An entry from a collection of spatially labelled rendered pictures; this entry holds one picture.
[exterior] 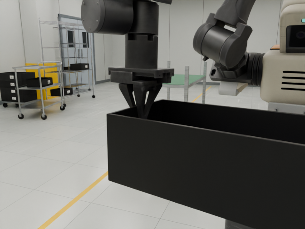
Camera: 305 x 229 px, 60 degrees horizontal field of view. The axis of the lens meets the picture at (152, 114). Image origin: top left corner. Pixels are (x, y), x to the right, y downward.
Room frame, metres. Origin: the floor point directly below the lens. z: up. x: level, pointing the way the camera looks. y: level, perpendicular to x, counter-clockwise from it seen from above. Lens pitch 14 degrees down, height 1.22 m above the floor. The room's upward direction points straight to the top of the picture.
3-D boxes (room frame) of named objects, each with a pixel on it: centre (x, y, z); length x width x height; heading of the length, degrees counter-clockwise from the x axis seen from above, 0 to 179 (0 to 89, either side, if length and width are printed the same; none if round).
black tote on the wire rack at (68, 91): (6.01, 2.08, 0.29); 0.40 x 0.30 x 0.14; 159
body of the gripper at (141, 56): (0.47, 0.02, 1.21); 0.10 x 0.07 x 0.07; 58
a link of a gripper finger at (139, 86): (0.47, 0.03, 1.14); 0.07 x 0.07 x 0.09; 58
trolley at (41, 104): (5.05, 2.13, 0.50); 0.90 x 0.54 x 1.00; 174
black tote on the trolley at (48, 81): (5.01, 2.13, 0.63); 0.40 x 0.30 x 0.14; 174
